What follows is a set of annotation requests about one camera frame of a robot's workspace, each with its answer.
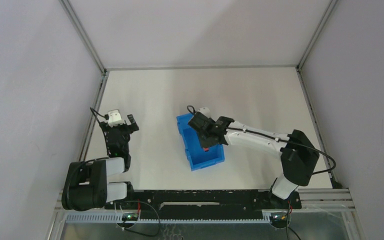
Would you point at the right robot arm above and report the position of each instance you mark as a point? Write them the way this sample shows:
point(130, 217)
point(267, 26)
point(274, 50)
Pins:
point(296, 153)

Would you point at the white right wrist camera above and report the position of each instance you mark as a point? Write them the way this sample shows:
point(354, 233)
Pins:
point(205, 111)

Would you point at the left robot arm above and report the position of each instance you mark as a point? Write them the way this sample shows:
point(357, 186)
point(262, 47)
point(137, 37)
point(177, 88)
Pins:
point(87, 186)

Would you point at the controller board with wires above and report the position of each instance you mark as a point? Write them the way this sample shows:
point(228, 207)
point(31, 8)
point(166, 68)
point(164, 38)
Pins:
point(130, 217)
point(283, 221)

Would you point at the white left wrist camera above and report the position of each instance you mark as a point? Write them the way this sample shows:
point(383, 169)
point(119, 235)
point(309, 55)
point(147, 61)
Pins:
point(115, 118)

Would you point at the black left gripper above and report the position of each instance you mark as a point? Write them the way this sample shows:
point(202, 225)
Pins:
point(119, 129)

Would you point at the blue plastic bin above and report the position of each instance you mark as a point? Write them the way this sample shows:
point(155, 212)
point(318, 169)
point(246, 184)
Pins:
point(196, 156)

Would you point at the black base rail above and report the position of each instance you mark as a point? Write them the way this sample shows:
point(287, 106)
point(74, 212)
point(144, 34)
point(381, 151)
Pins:
point(207, 204)

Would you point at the white slotted cable duct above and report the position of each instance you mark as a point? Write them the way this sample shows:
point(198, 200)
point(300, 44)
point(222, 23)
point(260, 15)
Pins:
point(111, 217)

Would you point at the right controller board with wires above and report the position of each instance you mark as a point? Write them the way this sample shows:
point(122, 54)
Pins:
point(283, 221)

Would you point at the left controller board with wires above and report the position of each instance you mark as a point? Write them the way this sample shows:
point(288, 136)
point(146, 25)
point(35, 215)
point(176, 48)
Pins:
point(130, 217)

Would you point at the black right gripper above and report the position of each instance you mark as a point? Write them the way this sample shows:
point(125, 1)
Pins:
point(205, 144)

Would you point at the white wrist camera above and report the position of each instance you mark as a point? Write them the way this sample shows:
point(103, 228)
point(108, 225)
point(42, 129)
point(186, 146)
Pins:
point(115, 118)
point(205, 111)

